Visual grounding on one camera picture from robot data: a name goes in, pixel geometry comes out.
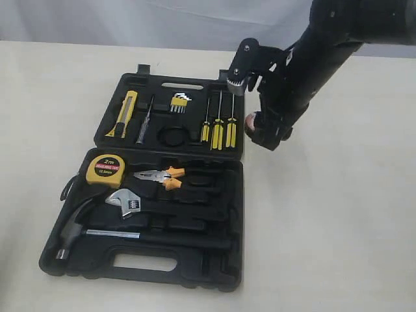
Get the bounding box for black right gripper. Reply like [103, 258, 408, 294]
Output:
[251, 1, 362, 151]

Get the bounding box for black electrical tape roll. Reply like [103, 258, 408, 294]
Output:
[244, 111, 259, 140]

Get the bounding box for orange black handled pliers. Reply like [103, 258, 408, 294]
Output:
[133, 165, 228, 192]

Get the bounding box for yellow utility knife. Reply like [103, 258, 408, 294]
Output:
[105, 90, 138, 138]

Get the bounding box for yellow tape measure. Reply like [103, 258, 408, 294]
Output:
[86, 154, 125, 189]

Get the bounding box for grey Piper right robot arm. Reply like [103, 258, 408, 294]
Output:
[244, 1, 415, 150]

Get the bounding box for black plastic tool case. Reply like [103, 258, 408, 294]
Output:
[38, 64, 245, 292]

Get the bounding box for right yellow black screwdriver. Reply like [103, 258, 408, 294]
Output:
[226, 94, 237, 148]

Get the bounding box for middle yellow black screwdriver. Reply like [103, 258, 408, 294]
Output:
[211, 91, 224, 150]

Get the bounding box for small yellow black screwdriver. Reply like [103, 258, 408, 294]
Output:
[200, 97, 211, 142]

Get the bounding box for yellow hex key set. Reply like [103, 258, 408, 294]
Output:
[170, 92, 192, 114]

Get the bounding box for chrome adjustable wrench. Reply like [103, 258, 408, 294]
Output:
[104, 187, 228, 222]

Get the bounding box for steel claw hammer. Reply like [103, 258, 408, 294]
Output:
[56, 198, 232, 260]

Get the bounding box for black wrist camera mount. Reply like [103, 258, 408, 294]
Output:
[227, 38, 289, 96]

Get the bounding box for clear handle tester screwdriver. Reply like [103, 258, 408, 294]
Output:
[136, 94, 155, 144]

